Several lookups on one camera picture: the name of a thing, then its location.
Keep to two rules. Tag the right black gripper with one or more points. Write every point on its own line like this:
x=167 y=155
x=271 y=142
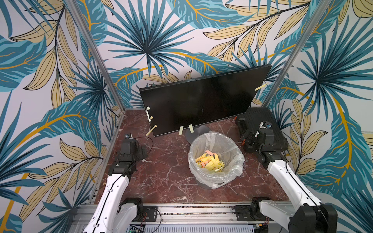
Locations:
x=249 y=140

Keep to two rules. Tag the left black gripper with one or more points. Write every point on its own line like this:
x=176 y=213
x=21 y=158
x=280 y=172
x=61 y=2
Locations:
x=141 y=155

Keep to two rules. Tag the yellow sticky note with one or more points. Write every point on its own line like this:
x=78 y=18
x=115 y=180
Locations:
x=150 y=131

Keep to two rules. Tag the pale sticky note edge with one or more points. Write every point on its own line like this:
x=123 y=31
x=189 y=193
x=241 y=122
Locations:
x=150 y=117

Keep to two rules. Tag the green sticky note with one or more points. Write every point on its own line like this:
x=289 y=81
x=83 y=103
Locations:
x=181 y=130
x=191 y=129

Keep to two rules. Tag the yellow sticky note edge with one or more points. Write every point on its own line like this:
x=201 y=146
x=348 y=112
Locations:
x=260 y=87

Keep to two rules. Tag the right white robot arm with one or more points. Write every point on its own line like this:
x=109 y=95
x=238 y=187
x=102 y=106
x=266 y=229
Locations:
x=291 y=186

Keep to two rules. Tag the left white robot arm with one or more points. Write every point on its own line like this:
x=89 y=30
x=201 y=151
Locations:
x=113 y=189

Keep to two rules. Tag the pile of discarded sticky notes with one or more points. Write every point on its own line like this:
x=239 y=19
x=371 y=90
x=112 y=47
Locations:
x=210 y=161

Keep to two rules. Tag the round grey monitor stand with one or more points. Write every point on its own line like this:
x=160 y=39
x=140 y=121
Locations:
x=198 y=131

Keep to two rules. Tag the black flat monitor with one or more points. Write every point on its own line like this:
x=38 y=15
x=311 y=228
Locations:
x=202 y=100

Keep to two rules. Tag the black plastic tool case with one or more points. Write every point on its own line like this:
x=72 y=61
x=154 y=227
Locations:
x=257 y=125

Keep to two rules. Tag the mesh waste bin with liner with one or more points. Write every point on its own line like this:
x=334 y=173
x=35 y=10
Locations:
x=230 y=154

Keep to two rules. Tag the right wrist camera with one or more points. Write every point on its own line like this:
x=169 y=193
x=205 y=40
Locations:
x=266 y=125

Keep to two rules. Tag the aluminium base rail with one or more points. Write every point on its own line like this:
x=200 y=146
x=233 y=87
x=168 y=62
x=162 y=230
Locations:
x=197 y=218

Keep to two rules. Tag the right aluminium corner post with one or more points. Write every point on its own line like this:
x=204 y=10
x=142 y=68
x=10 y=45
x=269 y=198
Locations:
x=304 y=36

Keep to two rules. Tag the aluminium corner post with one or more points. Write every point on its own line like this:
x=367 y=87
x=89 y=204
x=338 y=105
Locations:
x=79 y=19
x=304 y=36

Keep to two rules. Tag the left aluminium corner post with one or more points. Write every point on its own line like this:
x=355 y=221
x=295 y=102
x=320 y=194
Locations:
x=79 y=19

